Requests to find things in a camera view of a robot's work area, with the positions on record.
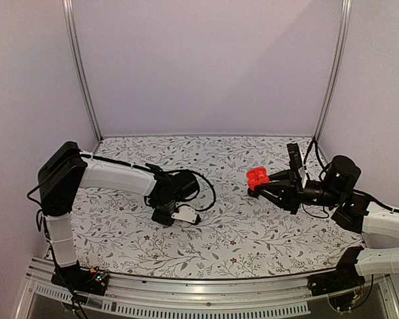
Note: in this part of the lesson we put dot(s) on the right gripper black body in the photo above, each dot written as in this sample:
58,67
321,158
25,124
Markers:
297,193

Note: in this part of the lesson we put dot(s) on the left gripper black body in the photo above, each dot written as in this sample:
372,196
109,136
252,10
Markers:
157,215

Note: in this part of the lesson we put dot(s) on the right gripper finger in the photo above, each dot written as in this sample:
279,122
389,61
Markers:
285,176
277,193

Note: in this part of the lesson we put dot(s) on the red round charging case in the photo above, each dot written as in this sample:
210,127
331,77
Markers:
256,177

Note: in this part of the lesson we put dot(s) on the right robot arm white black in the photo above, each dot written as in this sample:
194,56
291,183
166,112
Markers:
354,210

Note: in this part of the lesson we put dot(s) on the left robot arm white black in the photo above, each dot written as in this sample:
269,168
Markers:
70,169

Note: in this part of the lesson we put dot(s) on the floral patterned table mat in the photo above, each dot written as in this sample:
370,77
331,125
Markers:
238,236

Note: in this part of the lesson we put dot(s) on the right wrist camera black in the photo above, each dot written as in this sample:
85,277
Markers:
296,163

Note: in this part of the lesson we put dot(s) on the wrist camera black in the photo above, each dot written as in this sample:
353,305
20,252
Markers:
187,214
296,163

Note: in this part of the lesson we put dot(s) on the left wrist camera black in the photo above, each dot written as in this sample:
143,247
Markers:
187,214

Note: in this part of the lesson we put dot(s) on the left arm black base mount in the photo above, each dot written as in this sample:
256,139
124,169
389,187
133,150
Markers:
74,278

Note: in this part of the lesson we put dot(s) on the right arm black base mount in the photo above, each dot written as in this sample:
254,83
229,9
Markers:
339,276

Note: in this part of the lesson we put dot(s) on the aluminium rail base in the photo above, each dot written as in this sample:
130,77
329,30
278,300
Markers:
129,296

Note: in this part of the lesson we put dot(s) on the aluminium frame post right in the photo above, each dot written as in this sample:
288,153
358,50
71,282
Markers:
342,34

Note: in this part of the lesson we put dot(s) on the aluminium frame post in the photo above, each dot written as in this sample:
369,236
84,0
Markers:
342,34
70,22

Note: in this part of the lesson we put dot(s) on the aluminium frame post left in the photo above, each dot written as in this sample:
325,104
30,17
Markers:
70,22

